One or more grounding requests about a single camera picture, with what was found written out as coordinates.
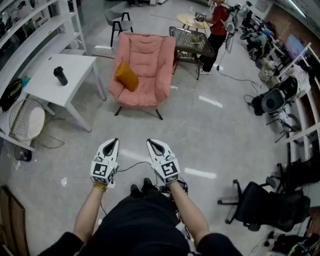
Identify black backpack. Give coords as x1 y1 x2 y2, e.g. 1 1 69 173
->
0 77 23 113

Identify black bottle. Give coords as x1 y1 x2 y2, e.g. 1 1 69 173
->
53 66 69 87

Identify black bag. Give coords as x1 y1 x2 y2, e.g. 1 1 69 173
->
250 93 267 116

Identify person's left forearm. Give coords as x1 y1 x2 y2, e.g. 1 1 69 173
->
73 186 107 245

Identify person's right black shoe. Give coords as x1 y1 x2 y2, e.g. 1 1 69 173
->
142 177 154 191

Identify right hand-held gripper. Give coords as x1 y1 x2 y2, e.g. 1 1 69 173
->
146 139 181 187

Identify wooden boards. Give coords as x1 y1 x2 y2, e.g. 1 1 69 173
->
0 185 30 256

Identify black device with screen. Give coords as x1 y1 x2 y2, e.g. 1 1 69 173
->
159 179 188 195

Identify person's right forearm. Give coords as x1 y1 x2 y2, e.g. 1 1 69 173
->
167 181 211 247

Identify person's black-clothed body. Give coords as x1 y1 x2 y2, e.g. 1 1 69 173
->
37 183 243 256

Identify mustard yellow cushion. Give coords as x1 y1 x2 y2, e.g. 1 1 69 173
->
114 60 140 93

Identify dark metal lattice table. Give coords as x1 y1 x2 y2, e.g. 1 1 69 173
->
168 26 216 81

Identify flat screen monitor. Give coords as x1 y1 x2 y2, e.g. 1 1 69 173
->
283 33 307 61

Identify grey chair with black legs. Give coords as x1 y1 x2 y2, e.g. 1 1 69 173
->
104 8 135 48

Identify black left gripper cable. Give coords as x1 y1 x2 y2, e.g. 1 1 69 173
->
116 161 153 173

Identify white square table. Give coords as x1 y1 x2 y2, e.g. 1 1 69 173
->
23 53 108 133

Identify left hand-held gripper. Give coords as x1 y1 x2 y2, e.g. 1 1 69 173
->
90 138 120 188

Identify black grey round appliance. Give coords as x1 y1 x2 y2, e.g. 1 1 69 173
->
261 88 286 114
278 76 300 102

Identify pink padded armchair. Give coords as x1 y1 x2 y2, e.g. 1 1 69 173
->
108 31 177 121

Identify white cloth heap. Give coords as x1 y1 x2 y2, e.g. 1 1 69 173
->
291 65 312 92

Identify black floor cable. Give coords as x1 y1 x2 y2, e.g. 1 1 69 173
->
214 53 263 106

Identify small black round bin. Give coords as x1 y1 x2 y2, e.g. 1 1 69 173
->
14 145 33 163

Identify black folding stand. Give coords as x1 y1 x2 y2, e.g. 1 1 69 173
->
266 113 302 144

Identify round wooden table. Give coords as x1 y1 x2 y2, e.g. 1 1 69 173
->
176 13 210 32

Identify amber beaded bracelet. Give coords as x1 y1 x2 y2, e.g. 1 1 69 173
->
92 181 108 193

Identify white open shelving rack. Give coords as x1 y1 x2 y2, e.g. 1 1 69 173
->
263 42 320 163

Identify white wall shelf unit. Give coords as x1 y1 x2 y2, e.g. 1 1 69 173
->
0 0 87 83

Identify black office chair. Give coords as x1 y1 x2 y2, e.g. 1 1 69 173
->
217 179 312 232
266 157 320 195

